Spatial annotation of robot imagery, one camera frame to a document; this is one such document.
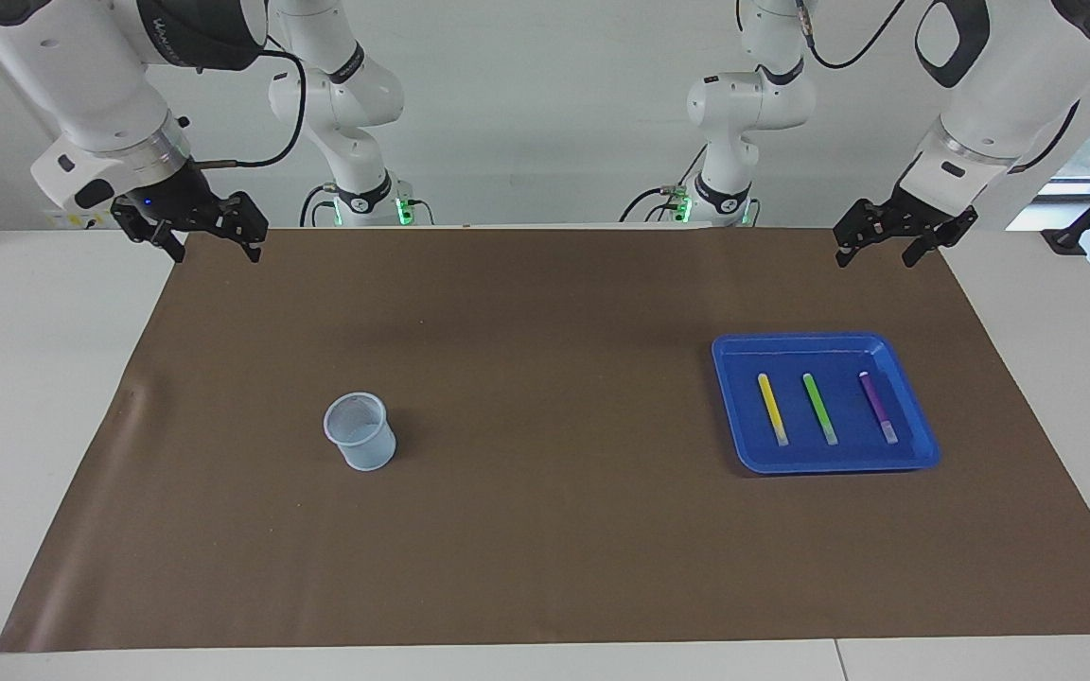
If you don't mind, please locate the purple pen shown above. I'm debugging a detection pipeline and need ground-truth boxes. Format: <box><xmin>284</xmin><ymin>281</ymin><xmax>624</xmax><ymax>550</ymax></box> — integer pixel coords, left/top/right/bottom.
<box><xmin>858</xmin><ymin>371</ymin><xmax>899</xmax><ymax>445</ymax></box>

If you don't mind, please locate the green pen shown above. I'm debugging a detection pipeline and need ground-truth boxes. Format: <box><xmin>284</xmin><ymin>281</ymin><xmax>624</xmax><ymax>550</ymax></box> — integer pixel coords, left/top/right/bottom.
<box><xmin>802</xmin><ymin>373</ymin><xmax>839</xmax><ymax>446</ymax></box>

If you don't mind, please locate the yellow pen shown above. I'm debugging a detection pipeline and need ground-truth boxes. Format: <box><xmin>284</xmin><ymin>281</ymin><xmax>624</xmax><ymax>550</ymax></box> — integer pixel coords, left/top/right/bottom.
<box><xmin>757</xmin><ymin>373</ymin><xmax>789</xmax><ymax>447</ymax></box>

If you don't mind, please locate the blue plastic tray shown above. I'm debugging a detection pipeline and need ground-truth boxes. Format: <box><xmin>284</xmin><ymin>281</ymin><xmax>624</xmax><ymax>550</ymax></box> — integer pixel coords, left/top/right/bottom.
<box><xmin>712</xmin><ymin>331</ymin><xmax>942</xmax><ymax>475</ymax></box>

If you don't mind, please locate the clear plastic cup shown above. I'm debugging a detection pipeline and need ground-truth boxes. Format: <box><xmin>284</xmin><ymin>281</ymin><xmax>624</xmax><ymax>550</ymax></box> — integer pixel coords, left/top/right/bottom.
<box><xmin>323</xmin><ymin>392</ymin><xmax>397</xmax><ymax>472</ymax></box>

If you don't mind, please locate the brown paper table mat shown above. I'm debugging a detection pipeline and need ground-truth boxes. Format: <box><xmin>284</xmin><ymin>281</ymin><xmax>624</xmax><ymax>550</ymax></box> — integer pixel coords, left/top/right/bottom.
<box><xmin>0</xmin><ymin>225</ymin><xmax>1090</xmax><ymax>654</ymax></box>

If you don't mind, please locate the black base power cable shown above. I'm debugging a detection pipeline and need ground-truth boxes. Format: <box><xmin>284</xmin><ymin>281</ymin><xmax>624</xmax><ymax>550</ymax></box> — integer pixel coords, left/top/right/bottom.
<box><xmin>619</xmin><ymin>147</ymin><xmax>709</xmax><ymax>225</ymax></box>
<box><xmin>299</xmin><ymin>183</ymin><xmax>343</xmax><ymax>228</ymax></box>

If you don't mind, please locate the white wall socket box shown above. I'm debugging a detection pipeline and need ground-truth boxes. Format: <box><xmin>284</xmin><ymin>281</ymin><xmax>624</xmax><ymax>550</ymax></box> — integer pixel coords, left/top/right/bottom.
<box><xmin>44</xmin><ymin>210</ymin><xmax>115</xmax><ymax>231</ymax></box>

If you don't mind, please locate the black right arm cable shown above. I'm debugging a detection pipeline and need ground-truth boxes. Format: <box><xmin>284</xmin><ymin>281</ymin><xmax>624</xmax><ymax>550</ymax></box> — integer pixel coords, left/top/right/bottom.
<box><xmin>190</xmin><ymin>47</ymin><xmax>308</xmax><ymax>171</ymax></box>

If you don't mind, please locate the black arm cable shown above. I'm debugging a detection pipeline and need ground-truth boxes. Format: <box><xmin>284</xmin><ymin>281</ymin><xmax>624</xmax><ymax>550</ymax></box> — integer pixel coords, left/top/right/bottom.
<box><xmin>796</xmin><ymin>0</ymin><xmax>1081</xmax><ymax>176</ymax></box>
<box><xmin>190</xmin><ymin>47</ymin><xmax>308</xmax><ymax>171</ymax></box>

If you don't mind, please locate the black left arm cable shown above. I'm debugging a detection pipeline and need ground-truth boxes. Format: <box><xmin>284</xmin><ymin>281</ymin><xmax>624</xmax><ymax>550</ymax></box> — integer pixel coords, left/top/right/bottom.
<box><xmin>796</xmin><ymin>0</ymin><xmax>1081</xmax><ymax>176</ymax></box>

